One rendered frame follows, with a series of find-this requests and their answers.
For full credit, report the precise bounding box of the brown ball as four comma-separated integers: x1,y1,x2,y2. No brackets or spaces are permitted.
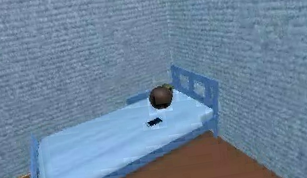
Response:
146,84,176,112

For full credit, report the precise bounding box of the blue bed with white mattress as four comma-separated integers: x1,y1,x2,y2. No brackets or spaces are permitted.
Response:
15,58,233,178

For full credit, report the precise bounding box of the green tennis ball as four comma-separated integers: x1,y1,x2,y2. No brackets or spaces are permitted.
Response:
161,81,175,93

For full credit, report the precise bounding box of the black cellphone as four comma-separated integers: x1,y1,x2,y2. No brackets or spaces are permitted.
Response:
146,116,164,128

